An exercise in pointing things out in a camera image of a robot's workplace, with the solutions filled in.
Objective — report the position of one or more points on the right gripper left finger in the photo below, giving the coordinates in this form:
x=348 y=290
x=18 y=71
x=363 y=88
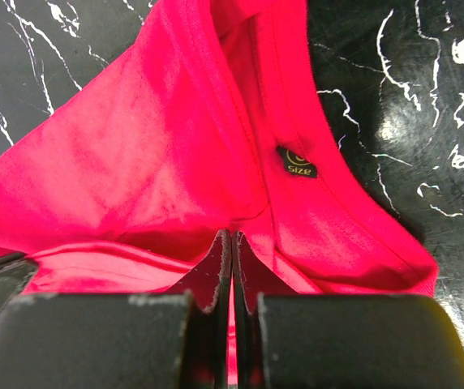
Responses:
x=176 y=339

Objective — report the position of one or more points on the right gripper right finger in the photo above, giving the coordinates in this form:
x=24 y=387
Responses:
x=291 y=340

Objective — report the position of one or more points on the red polo shirt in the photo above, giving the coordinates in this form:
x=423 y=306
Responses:
x=210 y=121

